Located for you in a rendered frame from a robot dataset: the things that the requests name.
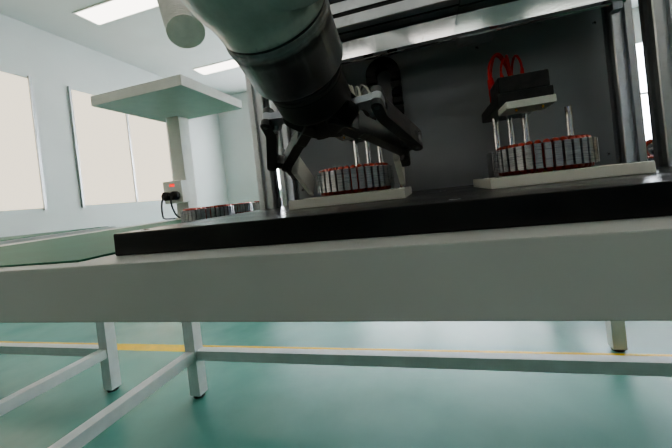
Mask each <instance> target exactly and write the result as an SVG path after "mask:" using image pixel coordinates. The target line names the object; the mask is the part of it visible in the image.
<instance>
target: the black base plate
mask: <svg viewBox="0 0 672 448"><path fill-rule="evenodd" d="M661 216H672V166H669V167H656V172H655V173H646V174H637V175H627V176H617V177H607V178H598V179H588V180H578V181H568V182H558V183H549V184H539V185H529V186H519V187H510V188H500V189H485V188H477V187H474V186H473V185H467V186H458V187H448V188H439V189H430V190H420V191H412V194H411V195H409V196H408V197H406V198H402V199H392V200H383V201H373V202H363V203H353V204H344V205H334V206H324V207H314V208H304V209H295V210H289V206H288V205H287V206H281V207H278V208H271V209H262V210H256V211H250V212H244V213H238V214H232V215H226V216H220V217H214V218H207V219H201V220H195V221H189V222H183V223H177V224H171V225H165V226H159V227H153V228H147V229H141V230H135V231H129V232H123V233H117V234H114V235H113V236H114V245H115V253H116V256H124V255H138V254H151V253H165V252H179V251H193V250H206V249H220V248H234V247H248V246H262V245H275V244H289V243H303V242H317V241H330V240H344V239H358V238H372V237H385V236H399V235H413V234H427V233H441V232H454V231H468V230H482V229H496V228H509V227H523V226H537V225H551V224H565V223H578V222H592V221H606V220H620V219H633V218H647V217H661Z"/></svg>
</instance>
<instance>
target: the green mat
mask: <svg viewBox="0 0 672 448"><path fill-rule="evenodd" d="M177 223H182V222H181V219H180V220H174V221H167V222H160V223H154V224H147V225H140V226H134V227H127V228H121V229H114V230H107V231H101V232H94V233H87V234H81V235H74V236H68V237H61V238H54V239H48V240H41V241H34V242H28V243H21V244H15V245H8V246H1V247H0V267H15V266H29V265H44V264H58V263H73V262H82V261H86V260H91V259H95V258H99V257H104V256H108V255H112V254H116V253H115V245H114V236H113V235H114V234H117V233H123V232H129V231H135V230H141V229H147V228H153V227H159V226H165V225H171V224H177Z"/></svg>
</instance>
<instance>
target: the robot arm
mask: <svg viewBox="0 0 672 448"><path fill-rule="evenodd" d="M181 2H182V3H183V4H184V5H185V6H186V7H187V8H188V10H189V11H190V12H191V13H192V14H193V15H194V17H195V18H196V19H198V20H199V21H200V22H201V23H202V24H204V25H205V26H206V27H208V28H209V29H210V30H211V31H212V32H213V33H214V34H215V35H216V36H217V37H218V38H219V39H220V40H221V42H222V43H223V44H224V45H225V47H226V50H227V51H228V53H229V54H230V56H231V57H232V58H233V59H234V60H235V61H236V62H237V64H238V65H239V67H240V68H241V70H242V71H243V73H244V74H245V75H246V77H247V78H248V80H249V81H250V83H251V84H252V86H253V87H254V88H255V90H256V91H257V92H258V93H259V94H260V95H261V96H262V97H264V98H266V99H269V100H271V101H272V102H273V103H274V105H275V106H276V108H277V109H278V111H279V112H274V110H273V109H272V108H270V107H265V108H264V109H263V113H262V119H261V124H260V128H261V129H262V131H263V133H264V135H265V136H266V150H267V169H268V170H269V171H276V168H279V169H282V171H284V172H287V173H288V175H289V176H290V177H291V178H292V179H293V180H294V181H299V183H300V184H301V185H302V186H303V188H304V189H305V190H306V191H307V193H308V194H309V195H310V196H313V195H314V191H315V178H314V176H313V175H312V173H311V172H310V170H309V169H308V168H307V166H306V165H305V163H304V162H303V160H302V159H301V158H300V156H299V155H300V153H301V152H302V150H303V148H304V147H305V148H306V146H307V144H308V143H309V141H310V139H311V138H316V139H317V140H322V139H326V138H328V137H341V136H343V135H346V136H348V137H350V138H353V139H355V140H357V139H358V138H361V139H363V140H365V141H368V142H370V143H372V144H374V145H377V146H379V147H381V148H383V149H386V150H388V151H390V152H392V153H393V161H394V164H395V168H396V172H397V175H398V179H399V182H400V185H401V186H404V185H406V181H405V167H406V166H410V164H411V161H410V151H411V150H414V151H420V150H422V149H423V143H422V133H421V130H420V129H419V128H418V127H417V126H416V125H415V124H414V123H413V122H412V121H410V120H409V119H408V118H407V117H406V116H405V115H404V114H403V113H402V112H401V111H399V110H398V109H397V108H396V107H395V106H394V105H393V104H392V103H391V102H390V101H389V100H387V99H386V96H385V94H384V91H383V89H382V87H381V86H379V85H374V86H372V87H371V93H369V94H366V95H362V96H358V97H357V96H355V95H354V94H353V93H352V92H351V91H350V89H349V86H348V83H347V80H346V77H345V75H344V72H343V69H342V66H341V61H342V57H343V47H342V43H341V40H340V37H339V34H338V31H337V28H336V25H335V22H334V19H333V16H332V13H331V10H330V4H329V0H181ZM362 110H366V111H367V112H368V113H369V115H370V116H371V117H374V116H375V117H376V119H377V120H378V121H379V122H378V121H376V120H374V119H372V118H369V117H367V116H366V115H365V114H364V112H363V111H362ZM352 123H353V126H351V125H352ZM283 124H285V125H286V126H288V127H289V128H292V129H294V130H295V132H294V134H293V136H292V138H291V140H290V142H289V144H288V146H287V148H286V150H285V149H284V155H278V148H279V130H281V129H282V125H283Z"/></svg>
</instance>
